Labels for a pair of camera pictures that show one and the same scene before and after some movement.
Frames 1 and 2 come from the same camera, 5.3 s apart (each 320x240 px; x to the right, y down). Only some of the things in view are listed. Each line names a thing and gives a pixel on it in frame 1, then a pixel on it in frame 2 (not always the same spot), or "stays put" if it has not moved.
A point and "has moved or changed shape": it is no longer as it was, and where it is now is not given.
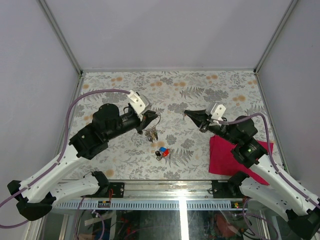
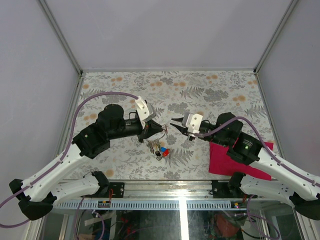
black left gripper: x=146 y=120 -> x=150 y=128
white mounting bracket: x=217 y=111 -> x=193 y=122
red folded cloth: x=222 y=161 stays put
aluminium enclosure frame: x=160 y=194 stays put
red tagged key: x=166 y=152 stays put
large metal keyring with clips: x=152 y=133 has moved or changed shape
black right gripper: x=199 y=117 -> x=184 y=131
